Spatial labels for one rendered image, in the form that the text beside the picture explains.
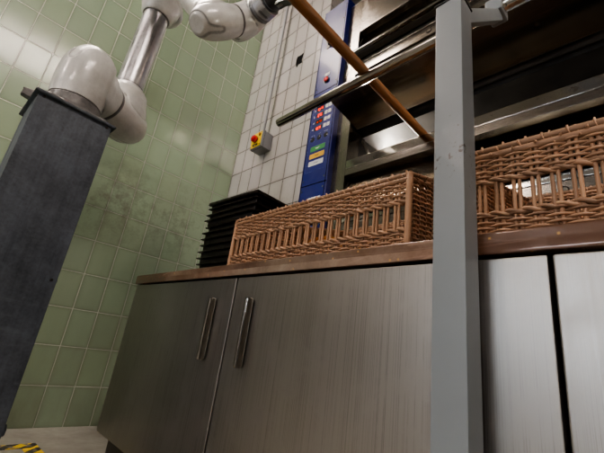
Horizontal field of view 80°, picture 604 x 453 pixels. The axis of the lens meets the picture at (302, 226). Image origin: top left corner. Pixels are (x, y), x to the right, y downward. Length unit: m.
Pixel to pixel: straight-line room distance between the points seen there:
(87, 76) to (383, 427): 1.25
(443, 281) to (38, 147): 1.09
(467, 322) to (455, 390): 0.07
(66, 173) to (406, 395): 1.06
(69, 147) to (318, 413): 1.00
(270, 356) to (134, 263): 1.29
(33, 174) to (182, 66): 1.34
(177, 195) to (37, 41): 0.88
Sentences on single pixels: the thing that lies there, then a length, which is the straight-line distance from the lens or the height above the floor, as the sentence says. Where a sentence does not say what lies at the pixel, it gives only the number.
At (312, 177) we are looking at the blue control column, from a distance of 1.60.
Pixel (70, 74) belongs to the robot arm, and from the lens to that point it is 1.39.
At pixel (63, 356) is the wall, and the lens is 1.84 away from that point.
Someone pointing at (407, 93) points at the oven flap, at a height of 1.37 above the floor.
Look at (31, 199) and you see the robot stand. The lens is 1.20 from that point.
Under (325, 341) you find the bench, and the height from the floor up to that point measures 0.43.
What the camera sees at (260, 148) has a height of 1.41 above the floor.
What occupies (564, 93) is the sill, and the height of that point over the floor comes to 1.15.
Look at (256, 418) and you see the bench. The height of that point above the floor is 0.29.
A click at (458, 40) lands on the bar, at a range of 0.63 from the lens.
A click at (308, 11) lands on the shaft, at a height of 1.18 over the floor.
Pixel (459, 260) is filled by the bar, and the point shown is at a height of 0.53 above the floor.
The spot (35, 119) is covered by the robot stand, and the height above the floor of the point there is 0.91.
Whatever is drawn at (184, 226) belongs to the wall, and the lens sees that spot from 2.02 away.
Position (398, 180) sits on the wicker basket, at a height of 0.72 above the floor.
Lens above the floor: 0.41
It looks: 19 degrees up
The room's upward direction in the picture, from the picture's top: 8 degrees clockwise
